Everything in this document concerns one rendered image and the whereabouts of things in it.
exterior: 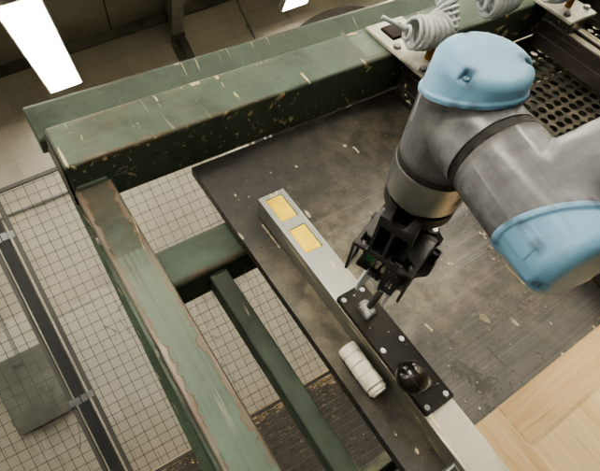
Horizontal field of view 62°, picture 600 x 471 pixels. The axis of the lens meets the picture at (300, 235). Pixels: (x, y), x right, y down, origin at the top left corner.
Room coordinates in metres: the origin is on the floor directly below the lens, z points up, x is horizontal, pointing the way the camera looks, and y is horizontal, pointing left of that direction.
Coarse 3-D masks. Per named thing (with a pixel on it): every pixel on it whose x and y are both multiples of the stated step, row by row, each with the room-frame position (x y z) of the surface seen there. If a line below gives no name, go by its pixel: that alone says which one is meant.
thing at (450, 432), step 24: (264, 216) 0.83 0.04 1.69; (288, 240) 0.79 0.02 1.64; (312, 264) 0.76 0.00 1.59; (336, 264) 0.77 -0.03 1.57; (336, 288) 0.74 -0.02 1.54; (336, 312) 0.74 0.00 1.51; (360, 336) 0.70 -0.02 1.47; (408, 408) 0.67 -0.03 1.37; (456, 408) 0.65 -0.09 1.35; (432, 432) 0.63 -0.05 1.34; (456, 432) 0.63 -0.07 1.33; (456, 456) 0.61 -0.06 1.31; (480, 456) 0.61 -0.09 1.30
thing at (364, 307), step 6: (378, 294) 0.68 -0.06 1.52; (366, 300) 0.71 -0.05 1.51; (372, 300) 0.69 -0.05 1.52; (378, 300) 0.69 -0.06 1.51; (360, 306) 0.71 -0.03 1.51; (366, 306) 0.70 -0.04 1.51; (372, 306) 0.70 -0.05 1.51; (360, 312) 0.71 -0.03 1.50; (366, 312) 0.70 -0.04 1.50; (372, 312) 0.70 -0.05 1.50; (366, 318) 0.70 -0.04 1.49
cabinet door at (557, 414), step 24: (576, 360) 0.73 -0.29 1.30; (528, 384) 0.70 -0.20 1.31; (552, 384) 0.70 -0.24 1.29; (576, 384) 0.70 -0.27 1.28; (504, 408) 0.67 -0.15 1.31; (528, 408) 0.68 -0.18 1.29; (552, 408) 0.68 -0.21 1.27; (576, 408) 0.69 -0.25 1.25; (480, 432) 0.65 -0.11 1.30; (504, 432) 0.65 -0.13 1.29; (528, 432) 0.66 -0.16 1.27; (552, 432) 0.66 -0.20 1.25; (576, 432) 0.67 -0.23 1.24; (504, 456) 0.64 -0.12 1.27; (528, 456) 0.64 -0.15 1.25; (552, 456) 0.64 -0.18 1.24; (576, 456) 0.65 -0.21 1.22
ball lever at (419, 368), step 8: (408, 360) 0.57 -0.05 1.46; (400, 368) 0.56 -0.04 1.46; (408, 368) 0.55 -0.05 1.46; (416, 368) 0.55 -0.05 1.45; (424, 368) 0.56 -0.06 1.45; (400, 376) 0.55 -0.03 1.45; (408, 376) 0.55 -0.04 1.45; (416, 376) 0.55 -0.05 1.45; (424, 376) 0.55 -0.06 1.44; (400, 384) 0.55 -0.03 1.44; (408, 384) 0.55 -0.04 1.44; (416, 384) 0.54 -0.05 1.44; (424, 384) 0.55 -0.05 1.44; (432, 384) 0.65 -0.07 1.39; (408, 392) 0.55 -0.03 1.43; (416, 392) 0.55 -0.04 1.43
